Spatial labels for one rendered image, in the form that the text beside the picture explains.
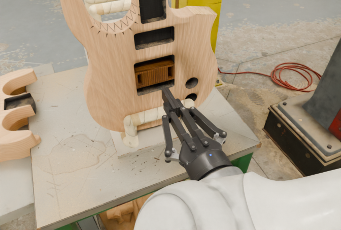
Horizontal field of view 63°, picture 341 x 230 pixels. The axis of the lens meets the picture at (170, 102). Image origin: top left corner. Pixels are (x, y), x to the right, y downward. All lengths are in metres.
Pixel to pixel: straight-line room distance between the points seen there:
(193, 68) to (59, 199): 0.46
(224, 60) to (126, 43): 2.20
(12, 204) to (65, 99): 0.36
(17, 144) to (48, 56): 2.22
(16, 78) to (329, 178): 0.96
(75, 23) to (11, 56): 2.64
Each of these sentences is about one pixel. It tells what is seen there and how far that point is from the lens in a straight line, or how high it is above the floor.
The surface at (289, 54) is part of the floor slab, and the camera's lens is 3.04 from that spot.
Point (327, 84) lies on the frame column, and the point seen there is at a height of 0.54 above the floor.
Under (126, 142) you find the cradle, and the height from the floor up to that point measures 0.97.
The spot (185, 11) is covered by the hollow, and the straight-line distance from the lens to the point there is 0.64.
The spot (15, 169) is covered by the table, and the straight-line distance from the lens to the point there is 0.90.
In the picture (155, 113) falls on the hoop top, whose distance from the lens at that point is 0.72.
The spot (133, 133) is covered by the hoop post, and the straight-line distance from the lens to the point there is 0.74.
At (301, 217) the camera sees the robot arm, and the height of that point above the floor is 1.35.
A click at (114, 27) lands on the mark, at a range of 0.60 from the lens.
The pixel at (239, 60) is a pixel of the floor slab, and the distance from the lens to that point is 2.79.
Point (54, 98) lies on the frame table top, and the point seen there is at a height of 0.93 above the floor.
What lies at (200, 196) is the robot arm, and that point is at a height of 1.36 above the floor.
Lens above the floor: 1.57
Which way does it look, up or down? 44 degrees down
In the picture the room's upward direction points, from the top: straight up
